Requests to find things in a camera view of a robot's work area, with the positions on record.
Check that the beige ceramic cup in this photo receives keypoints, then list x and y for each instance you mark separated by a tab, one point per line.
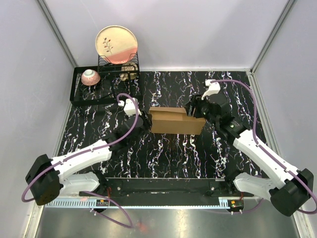
130	71

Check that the pink white ceramic cup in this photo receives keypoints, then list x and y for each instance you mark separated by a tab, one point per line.
90	77

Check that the right small control box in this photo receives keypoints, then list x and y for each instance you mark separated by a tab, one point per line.
236	204

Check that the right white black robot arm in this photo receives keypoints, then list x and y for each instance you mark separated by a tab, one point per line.
286	187

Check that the black marble pattern mat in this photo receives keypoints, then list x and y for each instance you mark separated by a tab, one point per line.
168	155

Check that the slotted aluminium rail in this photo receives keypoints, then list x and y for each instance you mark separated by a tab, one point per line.
212	203

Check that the cream pink floral plate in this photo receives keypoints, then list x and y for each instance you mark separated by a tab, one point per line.
116	44

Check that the brown cardboard box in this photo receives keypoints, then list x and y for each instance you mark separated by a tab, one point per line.
169	120

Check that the black wire dish rack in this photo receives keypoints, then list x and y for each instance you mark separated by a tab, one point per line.
109	86

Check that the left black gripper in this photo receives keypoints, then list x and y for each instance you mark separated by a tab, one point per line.
147	119

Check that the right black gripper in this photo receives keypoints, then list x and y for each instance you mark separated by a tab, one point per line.
195	101

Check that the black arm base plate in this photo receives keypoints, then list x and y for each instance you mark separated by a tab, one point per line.
117	187

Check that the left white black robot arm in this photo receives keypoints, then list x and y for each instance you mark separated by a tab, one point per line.
49	177

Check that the left small control box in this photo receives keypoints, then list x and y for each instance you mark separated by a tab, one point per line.
102	203

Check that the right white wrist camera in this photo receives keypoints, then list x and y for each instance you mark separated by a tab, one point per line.
213	87

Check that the small control box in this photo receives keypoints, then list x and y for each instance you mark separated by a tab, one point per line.
236	204
102	203

